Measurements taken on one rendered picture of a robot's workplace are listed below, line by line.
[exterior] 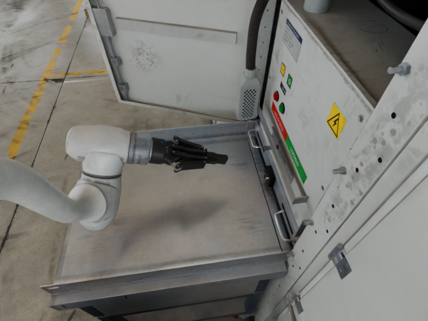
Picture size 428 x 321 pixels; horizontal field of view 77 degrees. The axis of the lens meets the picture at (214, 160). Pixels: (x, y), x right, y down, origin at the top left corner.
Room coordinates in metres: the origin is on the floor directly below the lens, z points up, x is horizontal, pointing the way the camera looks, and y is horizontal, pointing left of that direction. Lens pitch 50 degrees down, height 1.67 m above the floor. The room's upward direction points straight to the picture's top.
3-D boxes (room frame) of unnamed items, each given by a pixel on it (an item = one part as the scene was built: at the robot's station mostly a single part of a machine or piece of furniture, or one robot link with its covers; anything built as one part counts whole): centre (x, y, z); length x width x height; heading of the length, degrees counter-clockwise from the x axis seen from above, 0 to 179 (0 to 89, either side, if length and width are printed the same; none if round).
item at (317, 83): (0.57, -0.22, 1.15); 0.48 x 0.01 x 0.48; 8
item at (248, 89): (0.77, -0.12, 1.09); 0.08 x 0.05 x 0.17; 98
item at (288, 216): (0.58, -0.23, 0.89); 0.54 x 0.05 x 0.06; 8
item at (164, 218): (0.52, 0.16, 0.82); 0.68 x 0.62 x 0.06; 98
